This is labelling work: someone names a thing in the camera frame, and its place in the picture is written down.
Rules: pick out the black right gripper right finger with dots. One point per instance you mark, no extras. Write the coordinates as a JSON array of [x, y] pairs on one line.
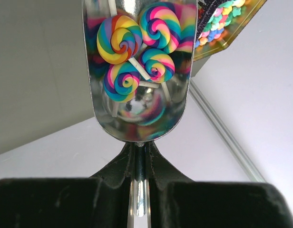
[[177, 201]]

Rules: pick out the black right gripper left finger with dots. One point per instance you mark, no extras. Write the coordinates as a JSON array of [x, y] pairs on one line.
[[102, 200]]

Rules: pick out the silver metal scoop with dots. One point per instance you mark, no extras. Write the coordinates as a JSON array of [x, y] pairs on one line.
[[148, 116]]

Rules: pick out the rainbow swirl lollipop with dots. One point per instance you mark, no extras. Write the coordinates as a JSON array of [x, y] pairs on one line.
[[119, 38]]

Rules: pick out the pink blue swirl lollipop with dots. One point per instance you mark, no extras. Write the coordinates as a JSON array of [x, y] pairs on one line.
[[160, 26]]

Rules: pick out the patterned tin of pastel candies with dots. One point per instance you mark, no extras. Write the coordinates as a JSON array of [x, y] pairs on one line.
[[220, 22]]

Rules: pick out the aluminium corner post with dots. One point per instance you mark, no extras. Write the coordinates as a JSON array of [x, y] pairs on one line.
[[232, 144]]

